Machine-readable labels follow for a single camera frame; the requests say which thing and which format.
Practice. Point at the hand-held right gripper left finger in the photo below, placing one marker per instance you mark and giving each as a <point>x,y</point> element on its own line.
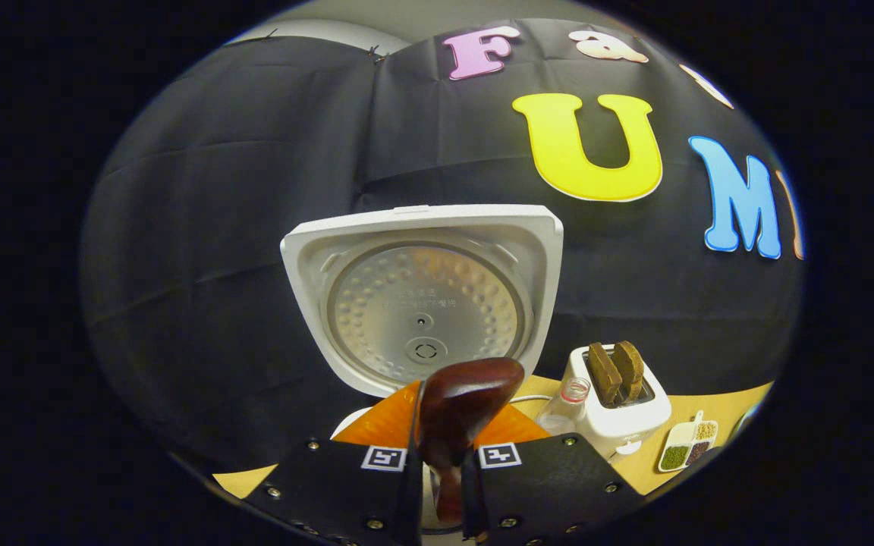
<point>346,493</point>

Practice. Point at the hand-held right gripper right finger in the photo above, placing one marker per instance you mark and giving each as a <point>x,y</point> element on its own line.
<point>543,493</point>

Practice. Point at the dark wooden spoon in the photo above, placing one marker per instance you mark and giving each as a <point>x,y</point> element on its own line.
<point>467,402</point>

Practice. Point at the white rice cooker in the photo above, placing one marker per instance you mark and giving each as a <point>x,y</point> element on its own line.
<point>422,303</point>

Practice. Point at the clear bottle with red label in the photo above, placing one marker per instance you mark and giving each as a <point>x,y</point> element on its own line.
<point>570,402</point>

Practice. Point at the white toaster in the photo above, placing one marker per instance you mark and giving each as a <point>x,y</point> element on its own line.
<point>627,425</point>

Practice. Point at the brown bread slice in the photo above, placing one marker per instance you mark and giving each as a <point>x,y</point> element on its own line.
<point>630,368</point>
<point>604,375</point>

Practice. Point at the white divided grain dish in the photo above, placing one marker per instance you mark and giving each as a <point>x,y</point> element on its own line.
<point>683,447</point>

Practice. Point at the black backdrop cloth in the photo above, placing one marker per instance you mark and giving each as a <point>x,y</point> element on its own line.
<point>217,227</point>

